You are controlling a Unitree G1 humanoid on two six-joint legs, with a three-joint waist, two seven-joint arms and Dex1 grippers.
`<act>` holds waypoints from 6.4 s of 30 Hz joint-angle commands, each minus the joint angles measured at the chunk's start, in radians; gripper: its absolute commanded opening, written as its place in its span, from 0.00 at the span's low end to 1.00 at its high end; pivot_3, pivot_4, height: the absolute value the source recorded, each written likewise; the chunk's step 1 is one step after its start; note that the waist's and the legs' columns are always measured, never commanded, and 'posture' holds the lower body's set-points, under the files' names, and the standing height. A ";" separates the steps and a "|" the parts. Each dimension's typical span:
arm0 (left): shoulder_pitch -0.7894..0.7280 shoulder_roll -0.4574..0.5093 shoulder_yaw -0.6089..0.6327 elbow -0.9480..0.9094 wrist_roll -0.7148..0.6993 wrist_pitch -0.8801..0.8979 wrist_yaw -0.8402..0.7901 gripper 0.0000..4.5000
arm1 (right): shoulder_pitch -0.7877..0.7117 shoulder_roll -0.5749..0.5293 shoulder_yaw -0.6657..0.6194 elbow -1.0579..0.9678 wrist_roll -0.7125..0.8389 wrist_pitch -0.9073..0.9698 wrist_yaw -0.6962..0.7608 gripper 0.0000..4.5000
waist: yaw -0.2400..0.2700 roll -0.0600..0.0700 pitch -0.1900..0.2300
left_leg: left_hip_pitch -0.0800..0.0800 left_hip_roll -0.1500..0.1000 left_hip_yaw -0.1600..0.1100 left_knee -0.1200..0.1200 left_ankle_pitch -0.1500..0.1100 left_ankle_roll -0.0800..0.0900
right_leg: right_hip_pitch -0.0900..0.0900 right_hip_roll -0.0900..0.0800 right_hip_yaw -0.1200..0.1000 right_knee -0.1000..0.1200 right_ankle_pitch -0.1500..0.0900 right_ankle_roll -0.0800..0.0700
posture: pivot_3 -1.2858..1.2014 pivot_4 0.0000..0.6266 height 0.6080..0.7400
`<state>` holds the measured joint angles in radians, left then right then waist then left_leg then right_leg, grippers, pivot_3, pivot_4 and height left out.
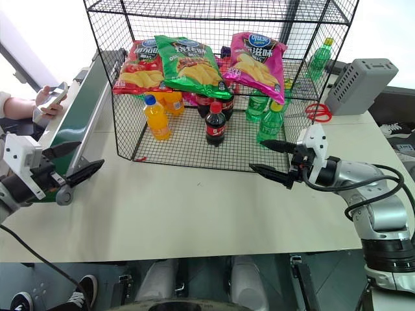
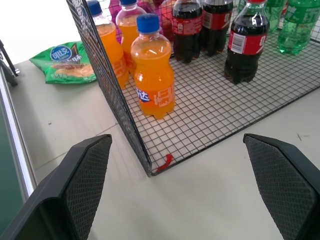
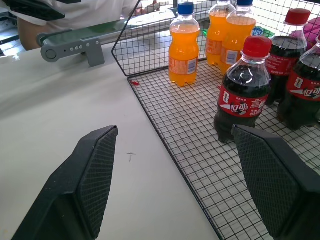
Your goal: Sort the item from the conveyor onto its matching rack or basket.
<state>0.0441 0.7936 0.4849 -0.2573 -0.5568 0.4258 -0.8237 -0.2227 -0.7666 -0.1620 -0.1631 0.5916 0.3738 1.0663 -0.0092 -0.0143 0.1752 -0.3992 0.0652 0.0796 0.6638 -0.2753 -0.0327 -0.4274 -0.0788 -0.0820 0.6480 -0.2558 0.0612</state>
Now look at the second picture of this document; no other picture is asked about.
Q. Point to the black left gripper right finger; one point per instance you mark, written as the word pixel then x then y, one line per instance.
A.
pixel 285 185

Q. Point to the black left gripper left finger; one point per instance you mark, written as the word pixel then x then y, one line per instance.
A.
pixel 62 200

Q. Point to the red zip tie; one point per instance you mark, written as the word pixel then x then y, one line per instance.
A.
pixel 165 163

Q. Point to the green chip bag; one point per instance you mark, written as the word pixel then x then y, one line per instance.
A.
pixel 65 63

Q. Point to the black metal stand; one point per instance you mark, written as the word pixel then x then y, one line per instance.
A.
pixel 7 65

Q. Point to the cola bottle red label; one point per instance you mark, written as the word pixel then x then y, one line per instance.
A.
pixel 216 25
pixel 187 27
pixel 246 42

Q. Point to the green soda bottle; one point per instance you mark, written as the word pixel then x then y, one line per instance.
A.
pixel 273 12
pixel 296 27

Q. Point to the orange soda bottle blue cap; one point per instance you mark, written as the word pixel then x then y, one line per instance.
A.
pixel 127 27
pixel 110 42
pixel 153 67

